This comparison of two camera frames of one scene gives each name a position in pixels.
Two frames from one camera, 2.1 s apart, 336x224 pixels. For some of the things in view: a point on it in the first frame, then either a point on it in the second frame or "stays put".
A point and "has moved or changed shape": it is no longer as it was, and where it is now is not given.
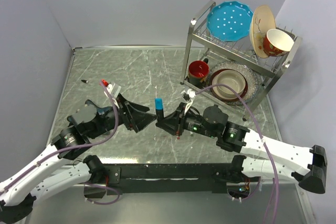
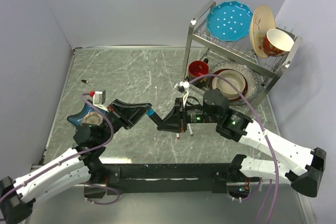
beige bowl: [233, 78] stays put
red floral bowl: [276, 43] stays put
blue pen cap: [158, 103] has moved or changed shape
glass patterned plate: [252, 78] stays put
